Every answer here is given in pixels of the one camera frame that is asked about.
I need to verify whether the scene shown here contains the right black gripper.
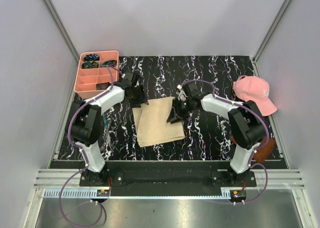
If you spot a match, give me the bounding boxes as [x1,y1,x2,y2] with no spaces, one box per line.
[166,98,194,125]

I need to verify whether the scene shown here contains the beige cloth napkin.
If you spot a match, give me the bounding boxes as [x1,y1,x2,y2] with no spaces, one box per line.
[132,96,185,147]

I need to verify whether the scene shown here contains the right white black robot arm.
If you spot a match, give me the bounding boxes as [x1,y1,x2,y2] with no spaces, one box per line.
[166,79,270,187]

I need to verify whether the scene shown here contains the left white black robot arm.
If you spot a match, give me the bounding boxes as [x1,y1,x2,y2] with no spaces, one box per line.
[66,71,149,186]

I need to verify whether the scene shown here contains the clear plastic utensils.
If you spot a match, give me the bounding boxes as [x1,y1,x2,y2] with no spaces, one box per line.
[98,114,113,158]

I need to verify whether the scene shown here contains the black marbled table mat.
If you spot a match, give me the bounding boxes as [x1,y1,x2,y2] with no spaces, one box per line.
[56,55,285,162]

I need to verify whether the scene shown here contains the dark patterned object in box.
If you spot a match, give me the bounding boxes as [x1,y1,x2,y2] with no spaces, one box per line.
[96,82,111,91]

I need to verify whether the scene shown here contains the blue patterned object right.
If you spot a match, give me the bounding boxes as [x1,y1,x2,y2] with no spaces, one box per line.
[101,59,117,67]

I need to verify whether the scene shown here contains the pink plastic divided organizer box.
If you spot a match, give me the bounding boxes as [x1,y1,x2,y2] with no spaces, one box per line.
[73,50,120,100]

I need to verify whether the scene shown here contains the blue yellow patterned object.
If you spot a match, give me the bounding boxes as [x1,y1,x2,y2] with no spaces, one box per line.
[81,60,99,69]

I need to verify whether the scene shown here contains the blue patterned object top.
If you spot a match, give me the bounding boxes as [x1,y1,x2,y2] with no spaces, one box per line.
[83,53,100,62]

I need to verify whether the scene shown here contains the pink baseball cap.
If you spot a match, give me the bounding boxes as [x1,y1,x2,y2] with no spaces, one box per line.
[232,75,278,117]

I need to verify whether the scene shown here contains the brown suede cloth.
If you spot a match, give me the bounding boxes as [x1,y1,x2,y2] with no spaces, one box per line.
[231,136,276,163]

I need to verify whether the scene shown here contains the left orange connector box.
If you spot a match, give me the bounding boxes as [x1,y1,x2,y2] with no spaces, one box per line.
[97,189,110,197]

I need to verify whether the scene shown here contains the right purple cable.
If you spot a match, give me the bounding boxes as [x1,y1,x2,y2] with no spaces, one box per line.
[179,79,271,204]

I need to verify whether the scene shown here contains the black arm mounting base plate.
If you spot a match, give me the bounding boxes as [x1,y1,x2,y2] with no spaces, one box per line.
[79,161,257,199]

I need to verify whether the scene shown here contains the grey slotted cable duct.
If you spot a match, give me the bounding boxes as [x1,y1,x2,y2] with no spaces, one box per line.
[44,188,110,199]

